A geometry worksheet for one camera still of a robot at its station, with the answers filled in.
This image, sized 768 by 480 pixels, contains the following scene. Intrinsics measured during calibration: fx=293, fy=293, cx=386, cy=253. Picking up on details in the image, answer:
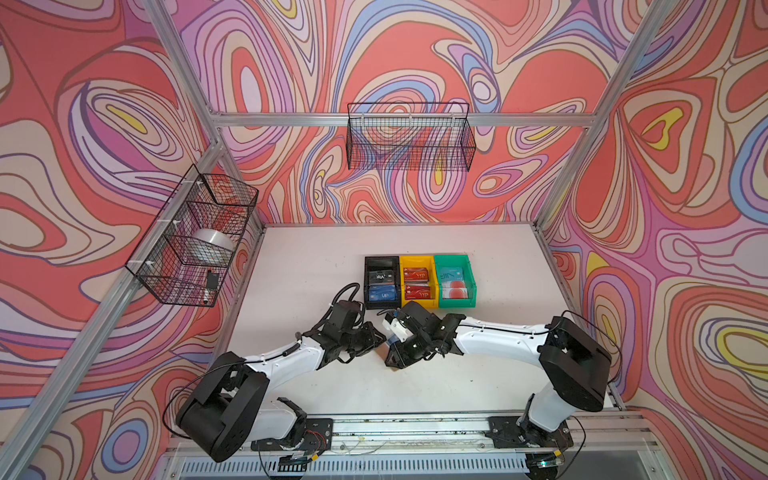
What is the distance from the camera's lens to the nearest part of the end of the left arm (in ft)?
2.16

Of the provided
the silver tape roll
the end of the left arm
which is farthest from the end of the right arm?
the silver tape roll

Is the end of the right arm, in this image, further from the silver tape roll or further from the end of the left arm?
the silver tape roll
